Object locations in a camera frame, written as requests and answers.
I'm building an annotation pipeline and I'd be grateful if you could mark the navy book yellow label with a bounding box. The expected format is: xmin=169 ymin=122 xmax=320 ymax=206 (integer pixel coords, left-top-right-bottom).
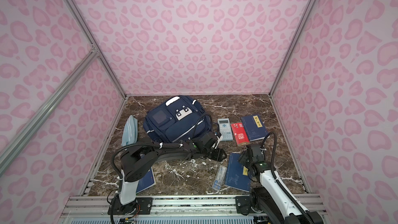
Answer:
xmin=136 ymin=168 xmax=156 ymax=193
xmin=224 ymin=153 xmax=251 ymax=192

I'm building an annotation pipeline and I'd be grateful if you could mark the navy blue student backpack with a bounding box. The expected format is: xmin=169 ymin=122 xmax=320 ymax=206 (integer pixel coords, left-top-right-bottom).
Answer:
xmin=143 ymin=95 xmax=212 ymax=143

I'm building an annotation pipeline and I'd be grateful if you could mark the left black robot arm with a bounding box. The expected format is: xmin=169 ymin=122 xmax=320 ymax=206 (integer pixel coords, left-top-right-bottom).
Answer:
xmin=108 ymin=132 xmax=227 ymax=222

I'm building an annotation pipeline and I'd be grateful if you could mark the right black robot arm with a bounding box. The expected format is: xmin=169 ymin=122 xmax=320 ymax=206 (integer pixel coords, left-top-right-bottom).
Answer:
xmin=235 ymin=144 xmax=324 ymax=224

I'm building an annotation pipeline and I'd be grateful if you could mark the light blue scientific calculator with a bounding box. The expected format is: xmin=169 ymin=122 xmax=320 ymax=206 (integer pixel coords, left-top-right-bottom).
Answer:
xmin=217 ymin=118 xmax=234 ymax=141

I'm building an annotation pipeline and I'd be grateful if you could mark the red small book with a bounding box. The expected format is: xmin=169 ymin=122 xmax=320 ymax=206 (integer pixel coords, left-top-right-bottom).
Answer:
xmin=231 ymin=122 xmax=250 ymax=147

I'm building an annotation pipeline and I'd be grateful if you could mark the navy book far right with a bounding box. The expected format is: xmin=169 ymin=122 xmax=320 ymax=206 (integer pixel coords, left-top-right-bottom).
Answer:
xmin=241 ymin=115 xmax=268 ymax=142

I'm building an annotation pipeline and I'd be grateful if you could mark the clear plastic pen case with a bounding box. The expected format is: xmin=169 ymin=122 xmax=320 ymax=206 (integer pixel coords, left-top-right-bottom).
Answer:
xmin=212 ymin=166 xmax=227 ymax=191

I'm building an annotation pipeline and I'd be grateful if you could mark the light teal pencil pouch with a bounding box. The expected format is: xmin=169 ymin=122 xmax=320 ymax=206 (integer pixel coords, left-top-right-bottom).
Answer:
xmin=121 ymin=115 xmax=138 ymax=147

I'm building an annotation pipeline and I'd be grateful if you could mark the left diagonal aluminium strut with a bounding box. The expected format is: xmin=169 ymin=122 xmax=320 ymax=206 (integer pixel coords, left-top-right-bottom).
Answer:
xmin=1 ymin=48 xmax=97 ymax=175

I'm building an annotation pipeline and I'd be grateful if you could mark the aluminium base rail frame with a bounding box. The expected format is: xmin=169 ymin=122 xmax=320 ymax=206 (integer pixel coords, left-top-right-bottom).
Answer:
xmin=57 ymin=194 xmax=332 ymax=224

